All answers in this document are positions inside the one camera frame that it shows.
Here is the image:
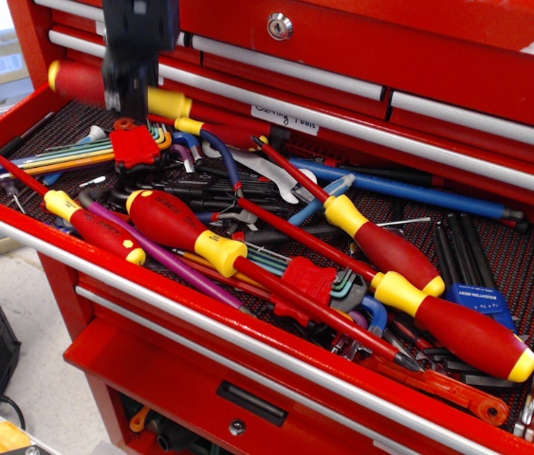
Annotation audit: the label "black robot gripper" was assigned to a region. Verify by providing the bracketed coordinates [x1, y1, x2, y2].
[102, 0, 180, 124]

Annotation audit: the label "red yellow Wiha screwdriver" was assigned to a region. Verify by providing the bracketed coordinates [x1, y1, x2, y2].
[47, 60, 271, 137]

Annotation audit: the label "rainbow hex key set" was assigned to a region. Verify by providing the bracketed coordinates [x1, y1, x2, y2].
[0, 122, 172, 173]

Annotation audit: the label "purple long hex key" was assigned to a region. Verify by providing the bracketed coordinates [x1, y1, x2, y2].
[78, 189, 251, 316]

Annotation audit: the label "thin red yellow screwdriver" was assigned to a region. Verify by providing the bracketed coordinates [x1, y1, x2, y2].
[148, 114, 268, 151]

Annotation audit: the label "small red yellow screwdriver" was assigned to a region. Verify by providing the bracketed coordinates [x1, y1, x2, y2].
[0, 155, 146, 265]

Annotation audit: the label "large red yellow screwdriver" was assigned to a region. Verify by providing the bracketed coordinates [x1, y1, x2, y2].
[126, 190, 419, 372]

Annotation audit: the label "chest key lock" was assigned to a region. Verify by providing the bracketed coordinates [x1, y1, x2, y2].
[267, 12, 294, 41]

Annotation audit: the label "flat steel spanner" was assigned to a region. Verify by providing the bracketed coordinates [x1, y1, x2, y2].
[202, 138, 309, 204]

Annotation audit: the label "white cutting tools label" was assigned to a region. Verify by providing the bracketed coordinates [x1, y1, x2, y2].
[250, 104, 320, 137]

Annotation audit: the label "red tool chest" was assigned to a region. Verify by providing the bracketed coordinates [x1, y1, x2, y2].
[7, 0, 534, 455]

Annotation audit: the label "open red tool drawer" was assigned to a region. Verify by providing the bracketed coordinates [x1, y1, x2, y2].
[0, 82, 534, 455]

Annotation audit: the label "red holder coloured hex keys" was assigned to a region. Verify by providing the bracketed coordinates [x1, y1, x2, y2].
[247, 243, 388, 337]

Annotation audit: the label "red yellow screwdriver right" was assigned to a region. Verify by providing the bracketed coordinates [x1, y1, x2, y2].
[254, 138, 445, 297]

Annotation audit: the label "blue holder black hex keys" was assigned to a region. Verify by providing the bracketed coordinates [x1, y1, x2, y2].
[433, 213, 519, 335]

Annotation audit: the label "largest red yellow screwdriver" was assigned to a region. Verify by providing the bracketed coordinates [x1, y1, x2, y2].
[238, 198, 534, 383]

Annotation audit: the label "orange red flat wrench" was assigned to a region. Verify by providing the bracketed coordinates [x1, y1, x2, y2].
[355, 356, 509, 427]

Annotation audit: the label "blue handled pliers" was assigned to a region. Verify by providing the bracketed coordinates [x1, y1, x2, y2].
[173, 132, 244, 199]

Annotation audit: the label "light blue T-handle key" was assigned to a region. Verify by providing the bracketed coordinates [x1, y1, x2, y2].
[287, 173, 357, 228]

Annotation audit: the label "long blue T-handle driver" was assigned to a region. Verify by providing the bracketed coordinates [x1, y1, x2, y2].
[290, 158, 526, 222]

